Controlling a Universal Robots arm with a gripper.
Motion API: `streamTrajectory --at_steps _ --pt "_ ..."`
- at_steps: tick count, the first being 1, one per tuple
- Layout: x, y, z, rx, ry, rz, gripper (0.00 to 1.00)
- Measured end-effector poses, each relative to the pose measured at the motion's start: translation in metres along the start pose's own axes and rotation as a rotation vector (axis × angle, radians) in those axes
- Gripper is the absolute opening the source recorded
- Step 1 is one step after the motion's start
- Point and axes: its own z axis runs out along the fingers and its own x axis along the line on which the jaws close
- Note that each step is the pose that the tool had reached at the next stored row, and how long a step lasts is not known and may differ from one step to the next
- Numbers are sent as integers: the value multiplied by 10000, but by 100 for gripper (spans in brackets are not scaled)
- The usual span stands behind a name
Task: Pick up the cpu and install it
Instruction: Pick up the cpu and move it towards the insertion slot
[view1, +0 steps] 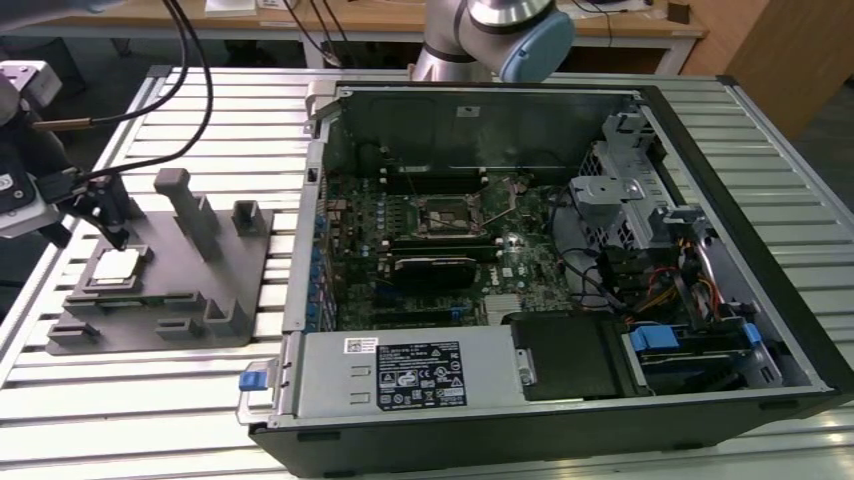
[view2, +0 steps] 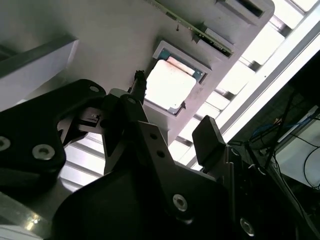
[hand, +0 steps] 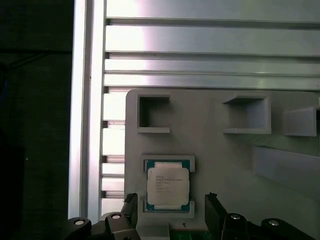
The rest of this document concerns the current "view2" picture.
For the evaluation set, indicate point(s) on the silver CPU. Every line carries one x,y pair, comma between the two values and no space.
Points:
170,85

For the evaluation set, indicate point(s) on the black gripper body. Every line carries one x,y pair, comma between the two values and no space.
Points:
125,212

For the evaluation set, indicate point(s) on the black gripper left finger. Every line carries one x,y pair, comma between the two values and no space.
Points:
32,130

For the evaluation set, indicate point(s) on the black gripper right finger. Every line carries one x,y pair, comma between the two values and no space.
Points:
207,142

